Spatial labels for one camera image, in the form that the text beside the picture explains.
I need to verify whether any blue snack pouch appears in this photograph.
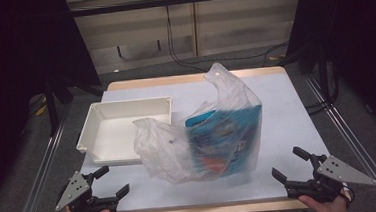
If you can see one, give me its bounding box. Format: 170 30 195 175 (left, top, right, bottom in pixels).
183 104 268 181

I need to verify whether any clear plastic bag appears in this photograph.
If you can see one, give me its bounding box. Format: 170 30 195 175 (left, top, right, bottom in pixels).
127 59 268 188

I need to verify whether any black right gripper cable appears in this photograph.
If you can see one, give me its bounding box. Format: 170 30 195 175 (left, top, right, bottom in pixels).
338 180 356 207

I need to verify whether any wooden table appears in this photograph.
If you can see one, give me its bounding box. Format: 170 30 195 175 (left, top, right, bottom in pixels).
88 65 309 212

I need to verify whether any black floor cable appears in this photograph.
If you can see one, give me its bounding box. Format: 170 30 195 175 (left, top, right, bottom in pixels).
201 40 291 73

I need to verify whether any white plastic tray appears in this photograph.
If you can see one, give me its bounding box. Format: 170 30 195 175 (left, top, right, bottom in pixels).
73 95 177 169

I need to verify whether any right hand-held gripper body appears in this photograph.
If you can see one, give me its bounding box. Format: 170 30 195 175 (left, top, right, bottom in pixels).
282 150 376 207

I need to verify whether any black curtain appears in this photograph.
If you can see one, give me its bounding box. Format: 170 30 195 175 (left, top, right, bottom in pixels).
282 0 376 148
0 0 111 212

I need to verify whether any black hanging cable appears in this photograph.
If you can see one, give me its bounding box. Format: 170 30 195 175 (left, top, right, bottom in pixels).
164 3 210 75

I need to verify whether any aluminium floor rail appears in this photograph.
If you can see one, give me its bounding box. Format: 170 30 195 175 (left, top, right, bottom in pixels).
1 105 81 212
303 69 376 212

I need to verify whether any white table mat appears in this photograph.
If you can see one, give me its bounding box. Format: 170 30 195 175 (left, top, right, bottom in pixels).
68 69 337 212

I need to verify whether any person's right hand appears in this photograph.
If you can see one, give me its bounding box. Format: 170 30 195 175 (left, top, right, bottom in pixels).
296 189 354 212

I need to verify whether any black stand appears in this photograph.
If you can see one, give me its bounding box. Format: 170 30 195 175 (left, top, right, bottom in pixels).
314 43 341 105
42 73 77 138

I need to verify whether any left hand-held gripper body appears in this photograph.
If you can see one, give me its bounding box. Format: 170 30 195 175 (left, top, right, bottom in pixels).
52 168 119 212

